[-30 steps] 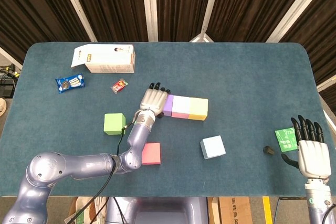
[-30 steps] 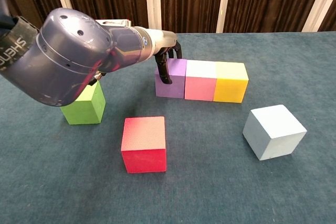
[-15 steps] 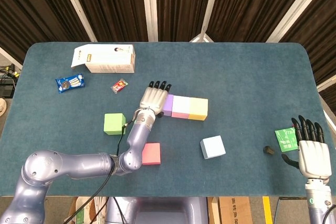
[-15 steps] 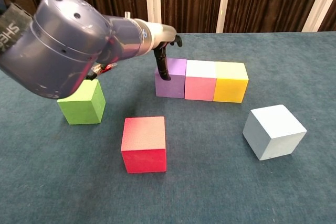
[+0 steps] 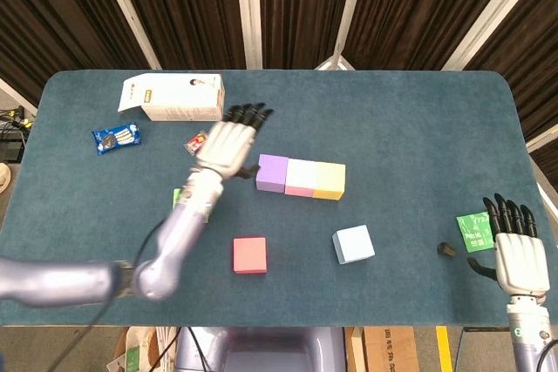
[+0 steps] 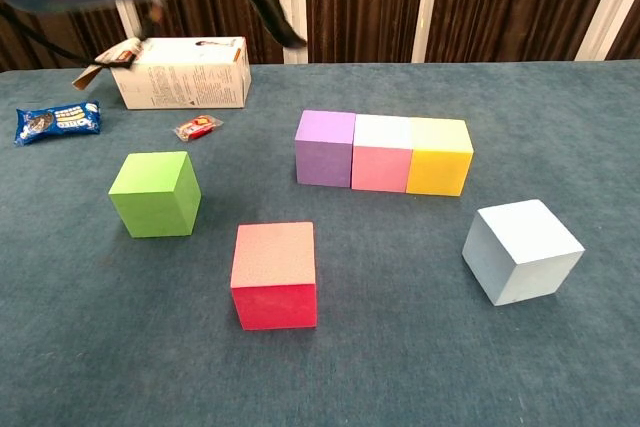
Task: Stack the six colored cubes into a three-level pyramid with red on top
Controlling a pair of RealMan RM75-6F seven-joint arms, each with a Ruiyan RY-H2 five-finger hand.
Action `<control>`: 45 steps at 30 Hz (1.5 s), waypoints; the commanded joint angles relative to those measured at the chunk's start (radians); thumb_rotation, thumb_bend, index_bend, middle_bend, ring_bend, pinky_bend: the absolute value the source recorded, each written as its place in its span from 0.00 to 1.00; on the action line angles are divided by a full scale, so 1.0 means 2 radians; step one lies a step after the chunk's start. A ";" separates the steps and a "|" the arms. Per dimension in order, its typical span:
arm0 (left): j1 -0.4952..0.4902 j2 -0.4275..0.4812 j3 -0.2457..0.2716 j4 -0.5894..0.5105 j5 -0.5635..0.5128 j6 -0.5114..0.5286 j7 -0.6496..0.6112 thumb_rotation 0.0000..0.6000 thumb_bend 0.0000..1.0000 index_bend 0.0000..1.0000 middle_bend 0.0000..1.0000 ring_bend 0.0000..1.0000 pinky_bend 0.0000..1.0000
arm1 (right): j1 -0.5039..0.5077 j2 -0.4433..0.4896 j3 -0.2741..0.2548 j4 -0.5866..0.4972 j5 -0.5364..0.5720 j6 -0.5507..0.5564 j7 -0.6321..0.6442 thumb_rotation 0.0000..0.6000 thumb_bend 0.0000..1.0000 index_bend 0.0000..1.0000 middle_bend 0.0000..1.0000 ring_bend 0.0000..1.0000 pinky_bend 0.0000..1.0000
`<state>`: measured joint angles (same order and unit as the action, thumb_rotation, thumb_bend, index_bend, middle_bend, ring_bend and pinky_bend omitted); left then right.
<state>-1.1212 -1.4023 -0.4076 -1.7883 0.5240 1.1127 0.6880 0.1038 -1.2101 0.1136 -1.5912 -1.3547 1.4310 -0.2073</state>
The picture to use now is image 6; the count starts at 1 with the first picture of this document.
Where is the purple foam cube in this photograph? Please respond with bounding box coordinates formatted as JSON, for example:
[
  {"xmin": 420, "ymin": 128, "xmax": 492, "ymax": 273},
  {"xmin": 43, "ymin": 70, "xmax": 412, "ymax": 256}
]
[{"xmin": 294, "ymin": 109, "xmax": 357, "ymax": 189}]

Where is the green foam cube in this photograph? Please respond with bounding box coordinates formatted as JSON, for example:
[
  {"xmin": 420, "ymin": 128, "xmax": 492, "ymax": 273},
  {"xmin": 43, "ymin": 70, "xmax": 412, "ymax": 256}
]
[{"xmin": 108, "ymin": 150, "xmax": 203, "ymax": 239}]

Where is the yellow foam cube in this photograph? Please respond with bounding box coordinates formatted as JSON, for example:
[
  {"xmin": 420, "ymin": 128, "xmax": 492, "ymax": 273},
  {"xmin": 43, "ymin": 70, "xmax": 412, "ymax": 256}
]
[{"xmin": 405, "ymin": 117, "xmax": 475, "ymax": 197}]

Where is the light blue foam cube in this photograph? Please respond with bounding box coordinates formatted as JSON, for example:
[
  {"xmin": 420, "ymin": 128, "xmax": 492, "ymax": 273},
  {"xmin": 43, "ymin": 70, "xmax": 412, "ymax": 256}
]
[{"xmin": 461, "ymin": 199, "xmax": 586, "ymax": 307}]

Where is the white cardboard carton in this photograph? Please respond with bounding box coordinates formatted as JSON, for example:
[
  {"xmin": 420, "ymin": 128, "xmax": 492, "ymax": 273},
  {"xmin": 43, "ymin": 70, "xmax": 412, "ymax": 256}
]
[{"xmin": 72, "ymin": 36, "xmax": 253, "ymax": 111}]

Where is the small red candy wrapper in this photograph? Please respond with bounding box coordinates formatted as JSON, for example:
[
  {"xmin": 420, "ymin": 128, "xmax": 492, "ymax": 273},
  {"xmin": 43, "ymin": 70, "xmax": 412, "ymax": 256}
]
[{"xmin": 172, "ymin": 114, "xmax": 224, "ymax": 143}]

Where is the pink foam cube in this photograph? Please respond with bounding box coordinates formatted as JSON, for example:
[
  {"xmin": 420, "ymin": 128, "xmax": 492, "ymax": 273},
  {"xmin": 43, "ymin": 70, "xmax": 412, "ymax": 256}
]
[{"xmin": 351, "ymin": 113, "xmax": 414, "ymax": 194}]

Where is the blue Oreo cookie packet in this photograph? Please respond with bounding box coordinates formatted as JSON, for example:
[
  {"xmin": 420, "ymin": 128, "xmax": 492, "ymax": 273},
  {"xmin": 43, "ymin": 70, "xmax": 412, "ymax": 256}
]
[{"xmin": 13, "ymin": 99, "xmax": 102, "ymax": 147}]

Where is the red foam cube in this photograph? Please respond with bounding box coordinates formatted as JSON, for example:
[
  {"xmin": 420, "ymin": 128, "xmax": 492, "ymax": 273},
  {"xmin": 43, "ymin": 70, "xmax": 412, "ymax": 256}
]
[{"xmin": 229, "ymin": 221, "xmax": 319, "ymax": 332}]

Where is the teal felt table cover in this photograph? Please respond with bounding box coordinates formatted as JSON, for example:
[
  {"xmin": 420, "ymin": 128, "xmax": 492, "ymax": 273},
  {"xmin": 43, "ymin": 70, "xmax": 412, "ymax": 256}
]
[{"xmin": 0, "ymin": 59, "xmax": 640, "ymax": 427}]

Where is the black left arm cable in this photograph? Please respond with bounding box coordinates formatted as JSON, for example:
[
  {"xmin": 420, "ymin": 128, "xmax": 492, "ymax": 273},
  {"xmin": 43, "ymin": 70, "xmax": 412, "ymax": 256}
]
[{"xmin": 0, "ymin": 0, "xmax": 161, "ymax": 71}]

